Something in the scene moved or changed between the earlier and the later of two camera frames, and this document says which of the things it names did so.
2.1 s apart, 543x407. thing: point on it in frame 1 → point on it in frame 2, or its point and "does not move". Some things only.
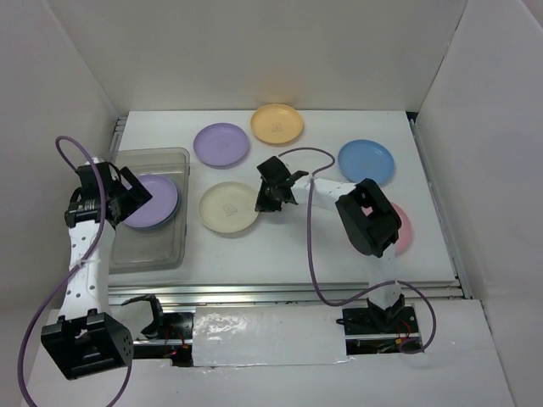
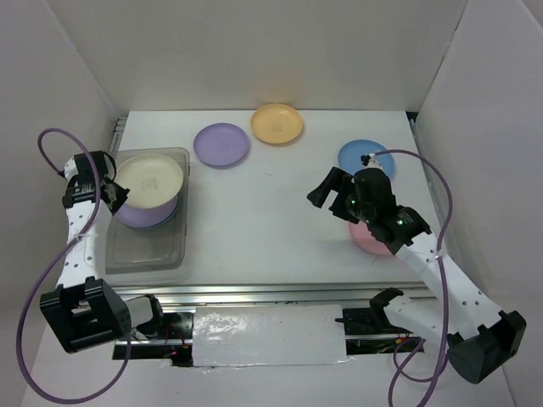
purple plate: (160, 208) does not move
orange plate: (277, 124) does not move
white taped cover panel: (226, 336) does not move
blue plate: (360, 159) does not move
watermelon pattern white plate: (167, 223) → (149, 198)
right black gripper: (263, 204) → (318, 196)
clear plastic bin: (158, 248) does not move
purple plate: (221, 145) does not move
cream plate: (229, 207) → (152, 180)
